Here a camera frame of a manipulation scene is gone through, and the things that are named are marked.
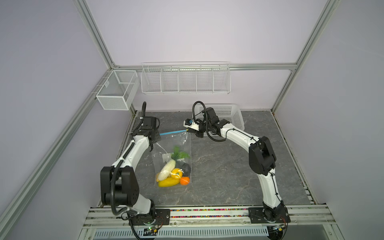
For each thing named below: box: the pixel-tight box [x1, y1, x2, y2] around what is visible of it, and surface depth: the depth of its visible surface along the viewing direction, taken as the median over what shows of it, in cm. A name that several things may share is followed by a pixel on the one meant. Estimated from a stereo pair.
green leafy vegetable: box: [171, 145, 190, 162], surface depth 86 cm
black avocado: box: [181, 162, 191, 177], surface depth 84 cm
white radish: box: [157, 159, 176, 181], surface depth 81 cm
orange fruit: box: [179, 176, 190, 186], surface depth 81 cm
